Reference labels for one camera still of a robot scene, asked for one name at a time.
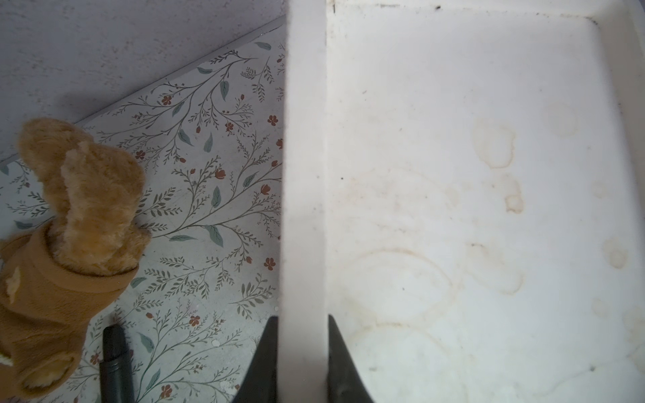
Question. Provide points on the white three-drawer cabinet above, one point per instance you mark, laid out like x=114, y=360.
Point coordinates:
x=463, y=192

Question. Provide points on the floral table mat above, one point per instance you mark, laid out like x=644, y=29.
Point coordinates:
x=208, y=142

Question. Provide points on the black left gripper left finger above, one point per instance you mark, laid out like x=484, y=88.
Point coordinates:
x=259, y=384

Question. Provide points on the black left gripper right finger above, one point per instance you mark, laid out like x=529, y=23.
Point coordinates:
x=344, y=382

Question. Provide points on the brown plush toy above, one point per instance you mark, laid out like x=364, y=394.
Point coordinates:
x=56, y=279

